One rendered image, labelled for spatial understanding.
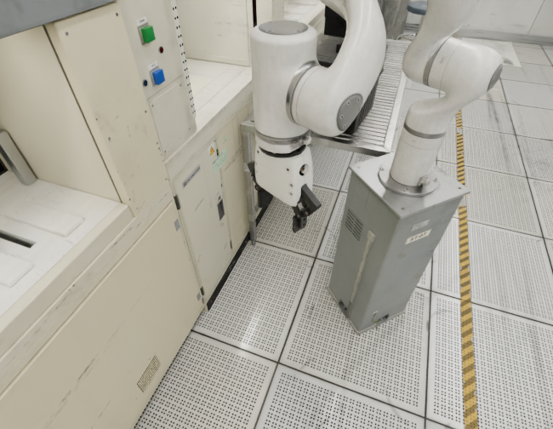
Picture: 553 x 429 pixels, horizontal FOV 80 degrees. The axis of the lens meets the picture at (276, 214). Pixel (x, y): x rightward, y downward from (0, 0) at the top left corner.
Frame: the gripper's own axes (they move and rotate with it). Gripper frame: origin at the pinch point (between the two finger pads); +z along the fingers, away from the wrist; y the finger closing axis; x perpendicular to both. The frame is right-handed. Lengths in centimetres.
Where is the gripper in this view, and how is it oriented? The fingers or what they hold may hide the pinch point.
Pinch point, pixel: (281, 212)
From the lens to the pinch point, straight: 62.8
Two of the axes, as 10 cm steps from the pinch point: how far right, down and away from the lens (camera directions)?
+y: -7.0, -5.0, 5.1
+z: 0.0, 7.1, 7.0
